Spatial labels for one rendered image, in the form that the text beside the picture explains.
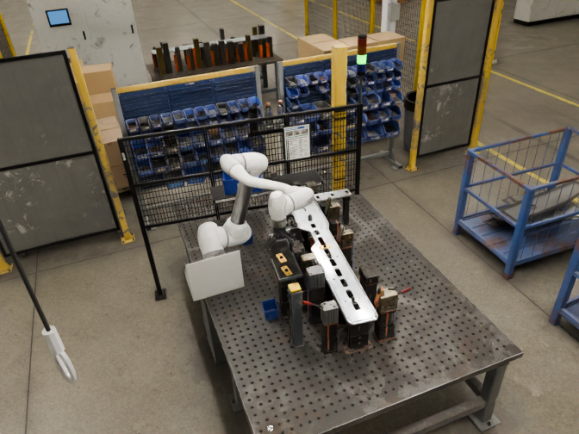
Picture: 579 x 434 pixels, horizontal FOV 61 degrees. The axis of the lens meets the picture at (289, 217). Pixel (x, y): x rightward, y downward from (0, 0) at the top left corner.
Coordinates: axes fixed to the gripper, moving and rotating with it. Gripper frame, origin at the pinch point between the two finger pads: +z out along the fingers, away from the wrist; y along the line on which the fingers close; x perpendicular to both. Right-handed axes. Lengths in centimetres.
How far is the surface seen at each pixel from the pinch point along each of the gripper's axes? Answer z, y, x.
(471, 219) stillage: 104, -239, -86
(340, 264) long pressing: 20.0, -38.1, 4.8
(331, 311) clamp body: 15.9, -11.5, 42.2
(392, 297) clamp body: 15, -47, 49
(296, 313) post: 21.7, 4.0, 29.5
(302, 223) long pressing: 20, -36, -48
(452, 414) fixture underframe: 97, -75, 84
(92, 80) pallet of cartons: 26, 70, -505
